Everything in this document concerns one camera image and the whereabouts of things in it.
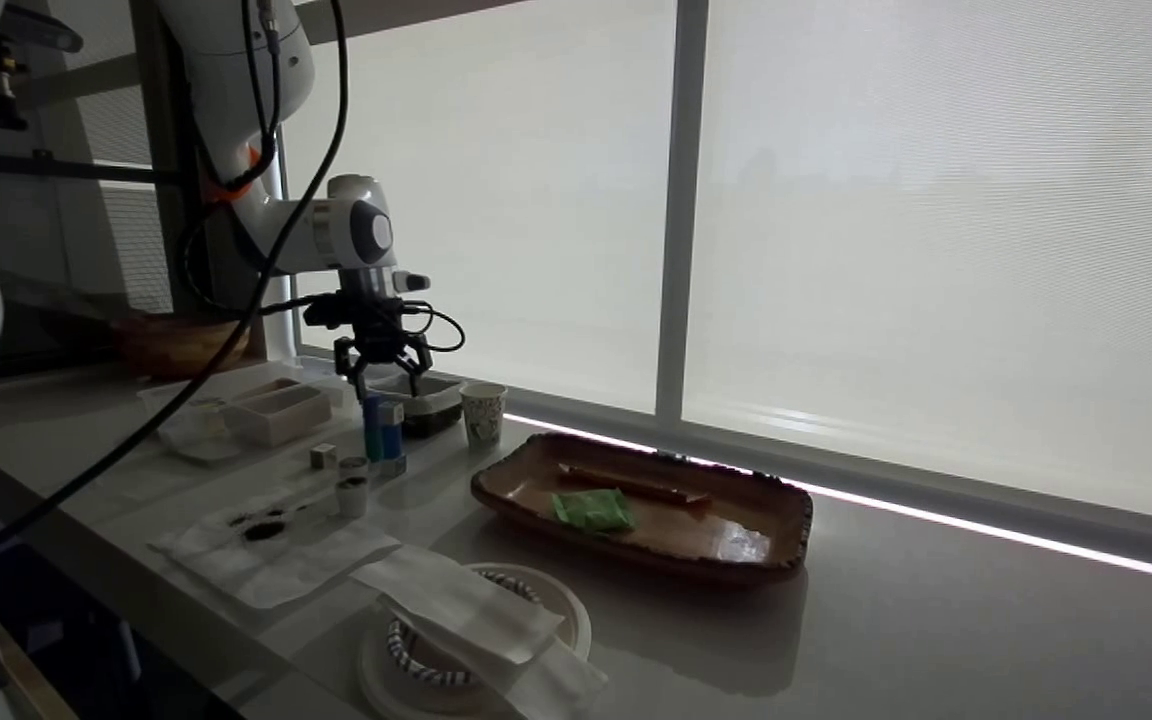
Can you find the patterned paper cup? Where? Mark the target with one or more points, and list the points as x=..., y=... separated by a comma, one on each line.
x=487, y=416

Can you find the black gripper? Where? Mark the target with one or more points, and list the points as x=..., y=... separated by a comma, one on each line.
x=377, y=340

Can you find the white window blind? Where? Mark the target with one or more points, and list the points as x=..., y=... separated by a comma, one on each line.
x=979, y=240
x=509, y=174

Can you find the wooden bark-edged tray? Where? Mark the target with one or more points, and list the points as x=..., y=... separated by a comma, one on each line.
x=683, y=524

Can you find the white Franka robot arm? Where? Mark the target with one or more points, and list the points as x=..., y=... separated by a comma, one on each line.
x=221, y=64

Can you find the dark brown bowl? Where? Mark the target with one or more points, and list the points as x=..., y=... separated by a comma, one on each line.
x=178, y=346

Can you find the black round lid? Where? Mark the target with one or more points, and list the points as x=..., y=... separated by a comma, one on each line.
x=265, y=528

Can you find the maroon lid coffee pod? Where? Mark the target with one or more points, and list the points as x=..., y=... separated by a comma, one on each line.
x=323, y=457

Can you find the red white tube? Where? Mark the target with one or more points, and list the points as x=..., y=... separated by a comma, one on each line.
x=628, y=486

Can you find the blue cylinder block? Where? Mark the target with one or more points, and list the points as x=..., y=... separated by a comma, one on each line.
x=384, y=432

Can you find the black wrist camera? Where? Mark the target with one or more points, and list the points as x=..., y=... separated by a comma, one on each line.
x=339, y=311

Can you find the white round dish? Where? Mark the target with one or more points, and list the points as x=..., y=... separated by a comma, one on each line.
x=195, y=432

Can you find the white folded napkin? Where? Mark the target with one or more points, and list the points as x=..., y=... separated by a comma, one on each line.
x=469, y=612

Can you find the grey window frame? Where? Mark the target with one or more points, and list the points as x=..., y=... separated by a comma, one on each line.
x=683, y=200

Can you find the grey rectangular bin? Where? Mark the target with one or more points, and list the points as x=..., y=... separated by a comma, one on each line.
x=435, y=404

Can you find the green sponge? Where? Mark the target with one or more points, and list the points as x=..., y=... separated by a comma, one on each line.
x=595, y=513

